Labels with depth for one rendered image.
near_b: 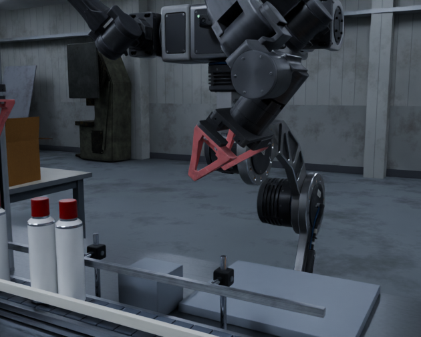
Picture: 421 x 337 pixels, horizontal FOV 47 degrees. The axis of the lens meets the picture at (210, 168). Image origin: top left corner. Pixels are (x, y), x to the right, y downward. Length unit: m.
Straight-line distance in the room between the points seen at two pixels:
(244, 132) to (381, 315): 0.59
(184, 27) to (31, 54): 10.64
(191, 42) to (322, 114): 6.90
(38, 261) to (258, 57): 0.61
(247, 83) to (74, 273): 0.55
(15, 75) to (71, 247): 10.89
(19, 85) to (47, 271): 10.67
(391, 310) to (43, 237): 0.73
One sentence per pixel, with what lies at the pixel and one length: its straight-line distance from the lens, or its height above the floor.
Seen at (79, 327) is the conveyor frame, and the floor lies 0.87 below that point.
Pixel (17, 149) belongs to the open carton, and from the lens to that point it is 2.88.
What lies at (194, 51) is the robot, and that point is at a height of 1.40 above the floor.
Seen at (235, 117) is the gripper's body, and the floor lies 1.25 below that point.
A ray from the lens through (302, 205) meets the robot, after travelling 1.69.
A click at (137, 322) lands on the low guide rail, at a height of 0.91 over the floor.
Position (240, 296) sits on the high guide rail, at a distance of 0.82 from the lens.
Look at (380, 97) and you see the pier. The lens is 7.73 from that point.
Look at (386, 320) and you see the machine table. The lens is 1.08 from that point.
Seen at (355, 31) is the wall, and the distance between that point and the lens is 8.14.
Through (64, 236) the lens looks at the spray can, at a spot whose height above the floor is 1.02.
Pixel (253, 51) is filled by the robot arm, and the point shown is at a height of 1.33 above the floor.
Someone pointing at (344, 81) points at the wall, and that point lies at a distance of 8.12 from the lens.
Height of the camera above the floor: 1.28
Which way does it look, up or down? 9 degrees down
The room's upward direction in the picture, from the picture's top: straight up
